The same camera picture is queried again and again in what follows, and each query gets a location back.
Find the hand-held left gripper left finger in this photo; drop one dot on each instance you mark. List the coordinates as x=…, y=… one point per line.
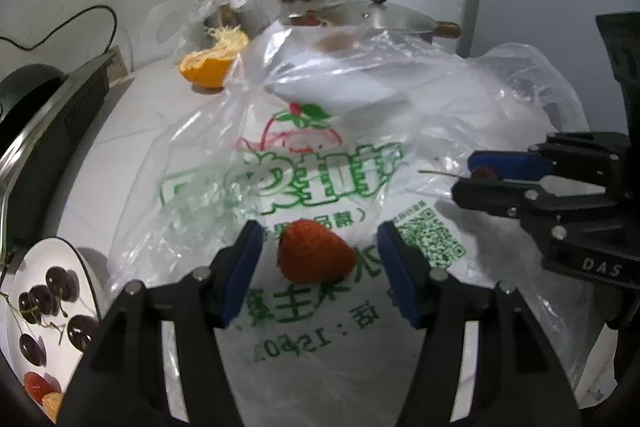
x=245, y=272

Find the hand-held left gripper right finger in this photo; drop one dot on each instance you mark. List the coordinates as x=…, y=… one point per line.
x=400, y=277

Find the half peeled orange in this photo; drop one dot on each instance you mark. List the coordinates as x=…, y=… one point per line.
x=207, y=69

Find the steel induction cooker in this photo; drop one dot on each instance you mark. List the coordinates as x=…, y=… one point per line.
x=75, y=107

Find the small steel pot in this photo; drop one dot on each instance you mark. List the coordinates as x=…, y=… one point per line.
x=390, y=19

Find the peeled orange segment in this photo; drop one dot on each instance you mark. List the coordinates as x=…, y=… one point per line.
x=52, y=407

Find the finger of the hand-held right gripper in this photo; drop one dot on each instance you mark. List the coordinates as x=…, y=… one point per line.
x=510, y=163
x=500, y=199

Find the red strawberry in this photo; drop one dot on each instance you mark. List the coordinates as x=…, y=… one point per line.
x=315, y=257
x=37, y=384

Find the black wok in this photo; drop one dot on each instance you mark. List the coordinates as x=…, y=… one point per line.
x=30, y=82

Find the printed clear plastic bag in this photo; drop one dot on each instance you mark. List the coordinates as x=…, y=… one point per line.
x=450, y=107

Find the white plate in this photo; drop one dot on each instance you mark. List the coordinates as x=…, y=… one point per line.
x=35, y=262

